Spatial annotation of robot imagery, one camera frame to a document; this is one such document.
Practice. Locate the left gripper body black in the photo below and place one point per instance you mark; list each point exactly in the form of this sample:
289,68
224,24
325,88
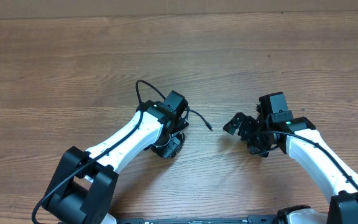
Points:
166,149

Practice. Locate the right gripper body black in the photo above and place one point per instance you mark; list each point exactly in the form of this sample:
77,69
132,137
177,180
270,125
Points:
250,132

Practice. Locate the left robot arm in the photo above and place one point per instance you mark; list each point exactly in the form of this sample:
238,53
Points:
83,184

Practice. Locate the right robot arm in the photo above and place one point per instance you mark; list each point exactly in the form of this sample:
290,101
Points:
276,128

